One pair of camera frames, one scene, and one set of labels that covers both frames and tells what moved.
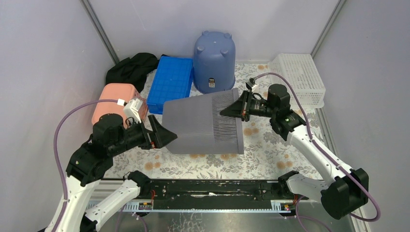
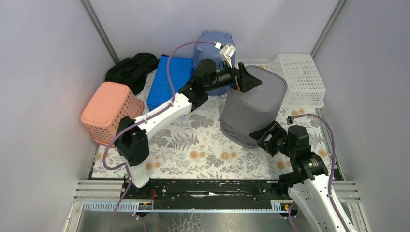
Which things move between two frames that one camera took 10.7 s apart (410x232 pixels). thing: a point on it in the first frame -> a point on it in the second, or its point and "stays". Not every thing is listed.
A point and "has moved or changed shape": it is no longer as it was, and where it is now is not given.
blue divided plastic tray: x=172 y=80 stays
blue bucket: x=214 y=62 stays
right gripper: x=241 y=108 -> x=261 y=134
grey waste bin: x=199 y=126 has moved or changed shape
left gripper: x=151 y=136 -> x=241 y=76
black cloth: x=133 y=70 stays
